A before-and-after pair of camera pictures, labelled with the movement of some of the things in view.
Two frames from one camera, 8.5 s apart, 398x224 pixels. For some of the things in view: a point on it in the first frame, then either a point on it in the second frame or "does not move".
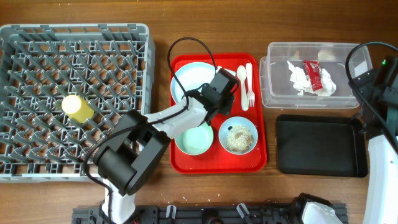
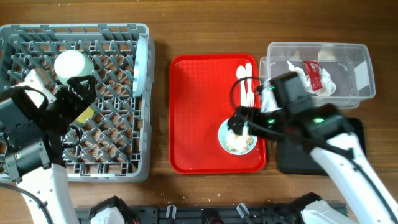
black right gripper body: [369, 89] to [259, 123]
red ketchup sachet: [313, 66] does not move
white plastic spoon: [242, 75] does not move
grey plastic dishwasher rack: [61, 84] does not move
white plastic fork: [250, 95] does not move
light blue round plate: [191, 78] to [141, 67]
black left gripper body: [226, 104] to [66, 109]
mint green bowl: [196, 140] to [71, 64]
